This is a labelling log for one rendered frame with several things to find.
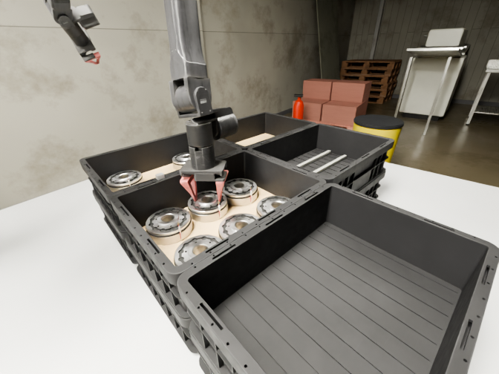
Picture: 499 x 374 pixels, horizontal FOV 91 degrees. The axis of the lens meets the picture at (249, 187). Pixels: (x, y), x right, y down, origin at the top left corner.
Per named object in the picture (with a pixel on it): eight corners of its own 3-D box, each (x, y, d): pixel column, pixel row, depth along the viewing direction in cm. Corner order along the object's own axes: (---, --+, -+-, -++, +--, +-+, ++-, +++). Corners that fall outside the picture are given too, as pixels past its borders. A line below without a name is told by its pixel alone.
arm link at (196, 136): (179, 118, 53) (195, 122, 50) (203, 112, 57) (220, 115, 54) (183, 148, 56) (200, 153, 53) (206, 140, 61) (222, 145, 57)
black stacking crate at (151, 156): (123, 237, 59) (108, 198, 54) (92, 193, 79) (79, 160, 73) (245, 182, 82) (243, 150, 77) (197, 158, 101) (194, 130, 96)
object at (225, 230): (238, 251, 48) (238, 249, 48) (210, 228, 55) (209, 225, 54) (274, 228, 54) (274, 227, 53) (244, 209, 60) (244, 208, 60)
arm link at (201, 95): (170, 93, 53) (194, 87, 48) (209, 87, 61) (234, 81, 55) (184, 146, 58) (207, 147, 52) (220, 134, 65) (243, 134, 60)
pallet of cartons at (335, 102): (349, 137, 361) (358, 87, 327) (286, 125, 428) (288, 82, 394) (368, 125, 412) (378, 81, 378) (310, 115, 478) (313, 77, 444)
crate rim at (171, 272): (174, 290, 35) (171, 278, 34) (111, 205, 54) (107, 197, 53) (328, 189, 58) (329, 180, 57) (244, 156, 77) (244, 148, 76)
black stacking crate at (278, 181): (186, 327, 40) (172, 280, 34) (124, 238, 59) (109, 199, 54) (322, 221, 63) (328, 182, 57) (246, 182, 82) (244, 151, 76)
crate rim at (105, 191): (111, 205, 54) (107, 197, 53) (80, 166, 74) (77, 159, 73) (244, 156, 77) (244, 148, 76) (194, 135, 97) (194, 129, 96)
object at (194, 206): (201, 218, 58) (200, 217, 57) (180, 202, 64) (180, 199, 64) (235, 202, 63) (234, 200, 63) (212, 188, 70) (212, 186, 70)
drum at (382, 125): (390, 181, 244) (409, 118, 212) (378, 198, 218) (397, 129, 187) (350, 171, 266) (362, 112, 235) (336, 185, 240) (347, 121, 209)
